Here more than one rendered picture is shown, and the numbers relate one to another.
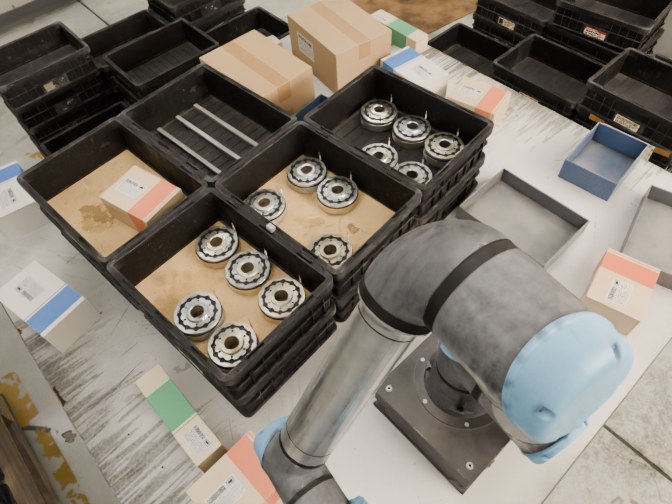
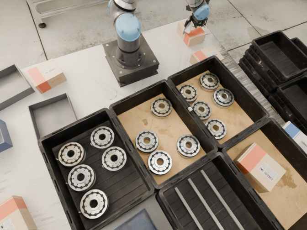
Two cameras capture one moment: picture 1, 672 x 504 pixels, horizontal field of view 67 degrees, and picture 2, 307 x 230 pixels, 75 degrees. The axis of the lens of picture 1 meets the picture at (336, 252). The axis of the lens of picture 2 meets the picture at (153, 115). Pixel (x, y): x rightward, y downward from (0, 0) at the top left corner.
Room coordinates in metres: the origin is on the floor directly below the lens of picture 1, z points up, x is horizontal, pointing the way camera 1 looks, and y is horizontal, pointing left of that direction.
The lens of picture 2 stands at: (1.11, 0.02, 1.69)
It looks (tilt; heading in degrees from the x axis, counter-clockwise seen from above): 64 degrees down; 185
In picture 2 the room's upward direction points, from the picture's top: 8 degrees clockwise
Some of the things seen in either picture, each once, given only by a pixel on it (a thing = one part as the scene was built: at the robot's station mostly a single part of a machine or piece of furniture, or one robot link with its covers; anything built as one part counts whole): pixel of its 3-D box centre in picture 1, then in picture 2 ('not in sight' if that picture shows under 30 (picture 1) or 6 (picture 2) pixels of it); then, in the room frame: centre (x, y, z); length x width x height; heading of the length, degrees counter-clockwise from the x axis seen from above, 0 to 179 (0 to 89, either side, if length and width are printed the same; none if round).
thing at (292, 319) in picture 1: (218, 274); (216, 97); (0.59, 0.25, 0.92); 0.40 x 0.30 x 0.02; 44
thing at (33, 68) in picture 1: (57, 96); not in sight; (2.02, 1.22, 0.37); 0.40 x 0.30 x 0.45; 129
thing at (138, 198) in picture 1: (145, 202); (256, 167); (0.85, 0.46, 0.87); 0.16 x 0.12 x 0.07; 54
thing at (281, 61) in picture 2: not in sight; (266, 70); (-0.16, 0.82, 0.37); 0.40 x 0.30 x 0.45; 38
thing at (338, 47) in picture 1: (339, 43); not in sight; (1.59, -0.07, 0.78); 0.30 x 0.22 x 0.16; 30
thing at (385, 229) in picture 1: (316, 191); (161, 128); (0.79, 0.03, 0.92); 0.40 x 0.30 x 0.02; 44
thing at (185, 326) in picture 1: (197, 313); (224, 96); (0.53, 0.30, 0.86); 0.10 x 0.10 x 0.01
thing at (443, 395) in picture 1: (464, 371); (129, 49); (0.36, -0.23, 0.85); 0.15 x 0.15 x 0.10
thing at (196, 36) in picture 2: not in sight; (190, 32); (0.00, 0.10, 0.74); 0.16 x 0.12 x 0.07; 38
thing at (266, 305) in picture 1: (281, 297); (187, 92); (0.55, 0.12, 0.86); 0.10 x 0.10 x 0.01
